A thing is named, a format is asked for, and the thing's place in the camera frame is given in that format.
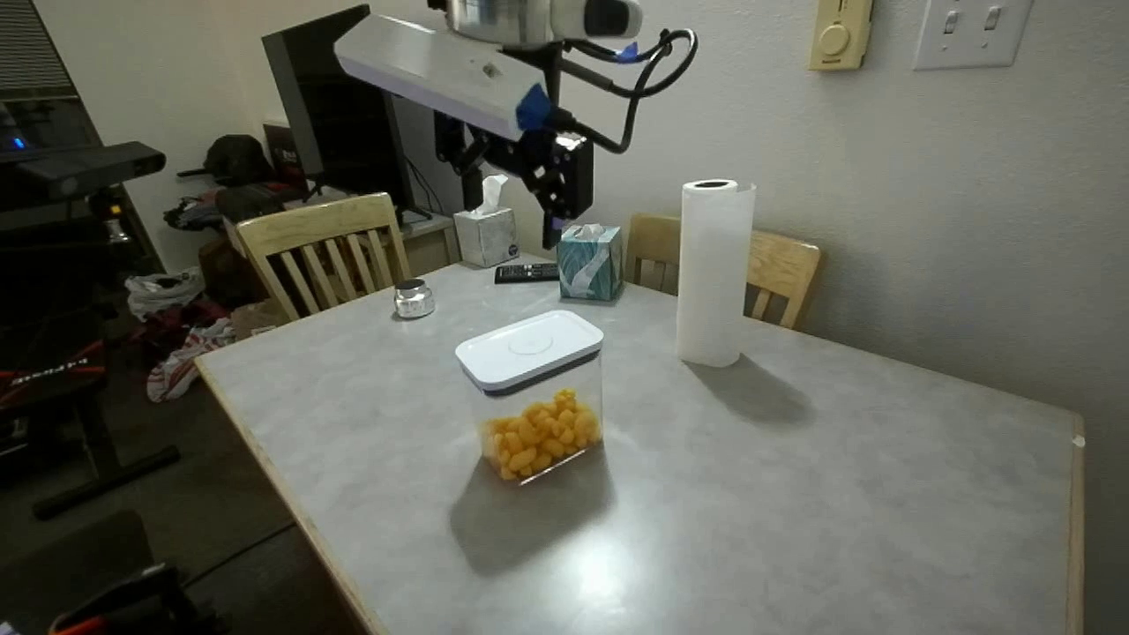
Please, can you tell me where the white light switch plate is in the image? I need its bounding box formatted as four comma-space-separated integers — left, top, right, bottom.
909, 0, 1036, 74

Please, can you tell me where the black monitor screen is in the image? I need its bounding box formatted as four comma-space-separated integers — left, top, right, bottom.
257, 3, 415, 218

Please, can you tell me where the white tissue box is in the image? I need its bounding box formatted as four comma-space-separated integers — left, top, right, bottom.
450, 173, 517, 273

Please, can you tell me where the pile of clothes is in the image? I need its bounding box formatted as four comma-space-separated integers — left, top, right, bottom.
142, 294, 295, 406

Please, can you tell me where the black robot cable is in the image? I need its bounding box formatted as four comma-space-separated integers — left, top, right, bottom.
547, 20, 705, 160

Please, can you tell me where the black stand frame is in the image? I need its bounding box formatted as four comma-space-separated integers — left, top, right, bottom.
0, 337, 184, 524

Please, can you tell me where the teal tissue box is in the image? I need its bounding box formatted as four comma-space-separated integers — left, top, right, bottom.
555, 218, 629, 308

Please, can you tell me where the black remote control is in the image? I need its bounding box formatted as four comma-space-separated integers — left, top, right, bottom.
490, 263, 564, 286

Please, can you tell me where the beige wall thermostat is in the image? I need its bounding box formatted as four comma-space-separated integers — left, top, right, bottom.
807, 0, 878, 74

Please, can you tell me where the light wooden chair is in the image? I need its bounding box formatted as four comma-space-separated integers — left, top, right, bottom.
229, 188, 413, 324
625, 208, 825, 333

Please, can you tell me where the white paper towel roll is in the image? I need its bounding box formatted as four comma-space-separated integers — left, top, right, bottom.
672, 173, 757, 372

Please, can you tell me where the small glass jar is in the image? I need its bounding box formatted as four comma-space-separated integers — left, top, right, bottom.
388, 274, 437, 324

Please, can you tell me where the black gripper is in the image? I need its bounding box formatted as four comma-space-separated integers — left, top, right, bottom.
431, 105, 600, 250

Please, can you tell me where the white container lid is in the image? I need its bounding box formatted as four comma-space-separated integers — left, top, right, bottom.
450, 308, 609, 395

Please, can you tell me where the clear plastic container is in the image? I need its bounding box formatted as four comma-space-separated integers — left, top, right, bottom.
450, 308, 609, 491

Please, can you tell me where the black camera bar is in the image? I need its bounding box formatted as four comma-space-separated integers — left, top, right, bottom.
0, 138, 168, 204

